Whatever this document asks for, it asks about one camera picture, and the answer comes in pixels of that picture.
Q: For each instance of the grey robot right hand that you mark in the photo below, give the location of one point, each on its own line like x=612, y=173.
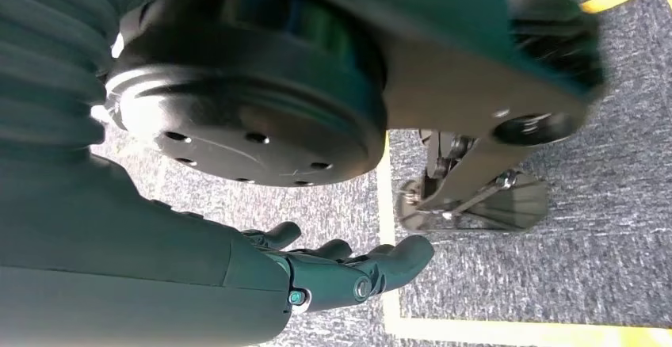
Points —
x=105, y=260

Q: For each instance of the robot's black right leg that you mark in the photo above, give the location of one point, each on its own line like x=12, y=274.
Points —
x=252, y=113

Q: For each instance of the yellow floor tape square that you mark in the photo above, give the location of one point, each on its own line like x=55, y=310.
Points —
x=472, y=329

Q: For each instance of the robot's black right foot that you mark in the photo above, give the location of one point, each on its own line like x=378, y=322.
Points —
x=514, y=203

